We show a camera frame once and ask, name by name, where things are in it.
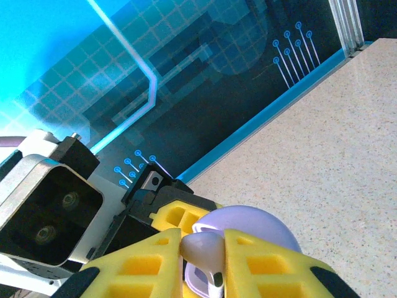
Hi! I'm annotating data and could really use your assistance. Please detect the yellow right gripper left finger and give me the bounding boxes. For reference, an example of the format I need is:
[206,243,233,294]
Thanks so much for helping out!
[51,228,183,298]

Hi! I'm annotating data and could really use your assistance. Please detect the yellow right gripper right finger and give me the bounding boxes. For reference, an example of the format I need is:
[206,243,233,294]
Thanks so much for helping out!
[222,228,361,298]

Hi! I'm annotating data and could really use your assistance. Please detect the lavender wireless earbud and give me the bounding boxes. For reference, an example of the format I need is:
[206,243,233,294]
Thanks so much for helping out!
[181,232,226,298]

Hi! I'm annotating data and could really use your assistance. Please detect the lavender earbud charging case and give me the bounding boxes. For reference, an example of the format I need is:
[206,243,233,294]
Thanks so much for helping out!
[184,205,303,298]

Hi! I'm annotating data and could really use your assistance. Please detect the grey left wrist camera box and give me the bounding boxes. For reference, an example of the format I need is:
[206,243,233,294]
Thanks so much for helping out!
[0,129,131,296]

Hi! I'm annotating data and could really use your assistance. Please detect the blue-edged aluminium side rail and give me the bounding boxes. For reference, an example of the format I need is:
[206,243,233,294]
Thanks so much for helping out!
[175,43,370,184]

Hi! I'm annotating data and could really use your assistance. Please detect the aluminium frame post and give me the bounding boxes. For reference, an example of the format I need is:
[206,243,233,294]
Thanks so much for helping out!
[328,0,365,52]

